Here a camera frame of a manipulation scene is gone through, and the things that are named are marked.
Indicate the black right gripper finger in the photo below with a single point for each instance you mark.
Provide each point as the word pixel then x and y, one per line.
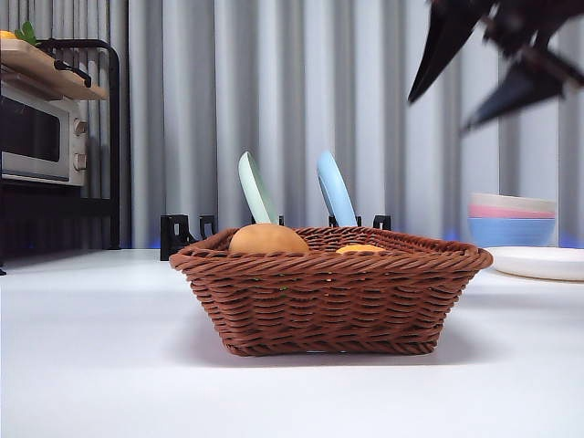
pixel 449 41
pixel 520 89

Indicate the orange corn cob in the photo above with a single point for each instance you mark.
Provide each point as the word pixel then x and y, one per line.
pixel 360 249

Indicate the brown potato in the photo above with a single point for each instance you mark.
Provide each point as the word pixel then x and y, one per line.
pixel 267 239

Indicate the brown wicker basket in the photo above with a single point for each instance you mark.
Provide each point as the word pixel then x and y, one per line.
pixel 328 301

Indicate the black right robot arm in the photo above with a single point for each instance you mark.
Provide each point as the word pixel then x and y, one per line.
pixel 524 23

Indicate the cream bowl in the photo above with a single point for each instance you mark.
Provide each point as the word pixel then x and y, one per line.
pixel 511 201

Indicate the pink bowl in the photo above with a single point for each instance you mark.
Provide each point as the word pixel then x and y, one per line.
pixel 511 212

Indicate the blue bowl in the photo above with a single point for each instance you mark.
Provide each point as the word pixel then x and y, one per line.
pixel 511 232

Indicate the white plate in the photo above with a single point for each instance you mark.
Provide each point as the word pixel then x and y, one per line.
pixel 538 262

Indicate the grey pleated curtain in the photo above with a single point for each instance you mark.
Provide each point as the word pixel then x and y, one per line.
pixel 274 91

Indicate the light blue plate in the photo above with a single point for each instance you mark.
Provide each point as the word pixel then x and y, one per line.
pixel 335 191

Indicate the pale green plate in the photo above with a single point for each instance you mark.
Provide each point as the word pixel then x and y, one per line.
pixel 255 191

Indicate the black dish rack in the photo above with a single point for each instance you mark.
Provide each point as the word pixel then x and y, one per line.
pixel 173 232

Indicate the green leaf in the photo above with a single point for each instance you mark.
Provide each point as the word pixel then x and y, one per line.
pixel 26 32

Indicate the silver toaster oven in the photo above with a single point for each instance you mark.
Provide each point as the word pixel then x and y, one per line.
pixel 36 137

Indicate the orange fruit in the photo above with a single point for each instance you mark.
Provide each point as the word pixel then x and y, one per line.
pixel 6 34

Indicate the black metal shelf frame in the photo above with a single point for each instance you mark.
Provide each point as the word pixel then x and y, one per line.
pixel 114 137

